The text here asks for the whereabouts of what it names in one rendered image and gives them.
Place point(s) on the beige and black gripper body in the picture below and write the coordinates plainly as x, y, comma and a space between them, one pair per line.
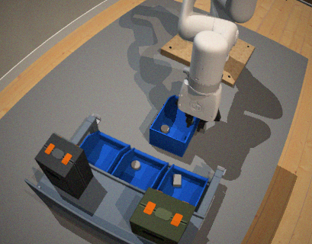
200, 105

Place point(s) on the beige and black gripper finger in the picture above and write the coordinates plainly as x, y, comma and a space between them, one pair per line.
189, 118
202, 122

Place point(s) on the grey low shelf rack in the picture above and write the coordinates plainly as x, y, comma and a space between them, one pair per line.
110, 201

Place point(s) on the black case with orange latches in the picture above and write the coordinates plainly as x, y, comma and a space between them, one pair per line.
65, 165

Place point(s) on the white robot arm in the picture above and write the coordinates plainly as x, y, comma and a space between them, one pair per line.
210, 36

